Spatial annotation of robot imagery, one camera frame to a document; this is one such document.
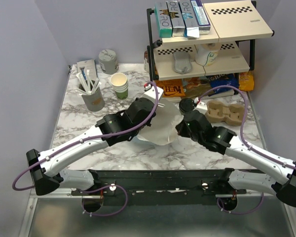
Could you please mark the blue white paper bag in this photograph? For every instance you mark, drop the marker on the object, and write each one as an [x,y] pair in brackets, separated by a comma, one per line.
[163,126]

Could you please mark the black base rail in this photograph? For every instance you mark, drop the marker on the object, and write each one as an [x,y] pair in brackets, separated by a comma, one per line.
[159,187]

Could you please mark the grey marbled canister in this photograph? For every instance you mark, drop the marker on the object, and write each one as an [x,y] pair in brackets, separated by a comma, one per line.
[108,61]

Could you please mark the stack of green paper cups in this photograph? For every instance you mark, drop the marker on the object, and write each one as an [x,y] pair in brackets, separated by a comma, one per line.
[119,82]

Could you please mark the toilet paper roll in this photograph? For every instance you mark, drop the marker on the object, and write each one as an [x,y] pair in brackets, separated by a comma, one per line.
[207,53]

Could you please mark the teal toothpaste box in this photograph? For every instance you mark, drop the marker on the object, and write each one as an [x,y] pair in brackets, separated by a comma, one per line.
[163,19]

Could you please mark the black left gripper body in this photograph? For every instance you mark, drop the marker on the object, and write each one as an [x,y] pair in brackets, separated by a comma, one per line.
[147,124]

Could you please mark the black and cream shelf rack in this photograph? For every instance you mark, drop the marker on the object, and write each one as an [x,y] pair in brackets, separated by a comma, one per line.
[234,24]

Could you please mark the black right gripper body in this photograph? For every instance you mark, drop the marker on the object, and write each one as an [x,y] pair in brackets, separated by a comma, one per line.
[184,131]

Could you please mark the blue razor in package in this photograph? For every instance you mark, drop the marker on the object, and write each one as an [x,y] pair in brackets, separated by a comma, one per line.
[87,65]

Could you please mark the silver blue toothpaste box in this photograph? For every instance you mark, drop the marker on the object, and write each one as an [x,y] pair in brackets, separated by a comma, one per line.
[191,25]

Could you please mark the blue white toothpaste box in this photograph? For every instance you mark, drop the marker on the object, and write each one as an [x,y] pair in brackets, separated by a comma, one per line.
[201,17]

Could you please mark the grey straw holder cup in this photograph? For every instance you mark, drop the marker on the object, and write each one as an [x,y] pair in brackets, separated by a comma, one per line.
[89,90]

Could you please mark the blue doritos bag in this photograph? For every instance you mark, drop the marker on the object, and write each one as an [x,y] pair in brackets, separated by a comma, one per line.
[223,79]

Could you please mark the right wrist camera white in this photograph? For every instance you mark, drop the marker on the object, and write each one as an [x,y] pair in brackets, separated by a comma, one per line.
[200,106]

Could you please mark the yellow snack bag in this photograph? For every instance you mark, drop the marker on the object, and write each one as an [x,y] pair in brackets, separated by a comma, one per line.
[246,81]

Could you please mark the olive brown snack bag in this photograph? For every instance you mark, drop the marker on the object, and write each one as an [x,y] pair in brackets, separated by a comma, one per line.
[195,86]

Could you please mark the orange kettle chips bag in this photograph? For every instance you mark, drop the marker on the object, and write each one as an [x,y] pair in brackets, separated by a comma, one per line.
[171,88]

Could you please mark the grey sponge pouch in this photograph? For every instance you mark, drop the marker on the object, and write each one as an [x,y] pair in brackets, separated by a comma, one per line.
[182,62]

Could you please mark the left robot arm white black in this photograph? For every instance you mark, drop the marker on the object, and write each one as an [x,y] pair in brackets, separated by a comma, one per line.
[49,168]

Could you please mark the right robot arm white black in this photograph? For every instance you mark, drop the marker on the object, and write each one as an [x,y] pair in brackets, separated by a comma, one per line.
[277,174]

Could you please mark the black plastic cup lid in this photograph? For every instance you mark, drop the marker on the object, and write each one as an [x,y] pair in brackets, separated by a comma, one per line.
[186,105]

